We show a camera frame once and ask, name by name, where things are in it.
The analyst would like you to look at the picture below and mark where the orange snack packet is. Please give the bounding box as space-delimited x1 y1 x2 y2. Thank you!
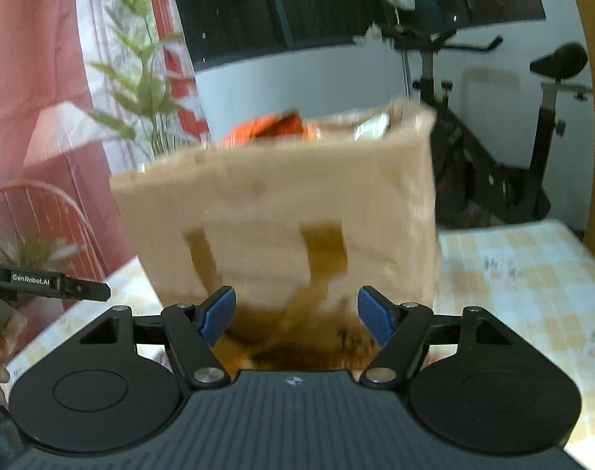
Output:
219 112 318 150

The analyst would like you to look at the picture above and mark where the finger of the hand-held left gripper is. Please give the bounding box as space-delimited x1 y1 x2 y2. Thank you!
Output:
62 277 111 303

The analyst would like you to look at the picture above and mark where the brown paper bag with liner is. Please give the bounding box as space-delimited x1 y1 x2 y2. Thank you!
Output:
110 100 443 311

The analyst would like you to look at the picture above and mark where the checkered tablecloth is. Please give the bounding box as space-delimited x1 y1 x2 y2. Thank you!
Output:
6 219 595 470

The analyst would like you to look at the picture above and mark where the crumpled white tissue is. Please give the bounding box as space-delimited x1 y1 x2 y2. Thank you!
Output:
352 22 384 44

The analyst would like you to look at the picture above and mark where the person's left hand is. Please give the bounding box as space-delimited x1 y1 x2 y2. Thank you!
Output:
0 313 28 405

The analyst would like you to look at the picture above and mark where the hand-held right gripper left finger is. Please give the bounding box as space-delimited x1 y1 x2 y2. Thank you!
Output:
79 286 237 390

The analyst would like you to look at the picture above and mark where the printed wall cloth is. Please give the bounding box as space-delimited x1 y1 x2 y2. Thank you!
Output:
0 0 212 348

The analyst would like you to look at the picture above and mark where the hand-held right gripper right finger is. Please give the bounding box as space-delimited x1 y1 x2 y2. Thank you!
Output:
357 285 516 390

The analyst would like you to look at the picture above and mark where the thin metal pole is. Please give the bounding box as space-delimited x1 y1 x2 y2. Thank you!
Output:
395 7 412 101

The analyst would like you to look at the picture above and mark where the dark window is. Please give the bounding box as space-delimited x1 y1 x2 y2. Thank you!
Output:
167 0 546 67

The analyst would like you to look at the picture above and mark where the black exercise bike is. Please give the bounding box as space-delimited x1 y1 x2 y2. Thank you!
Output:
354 24 595 230

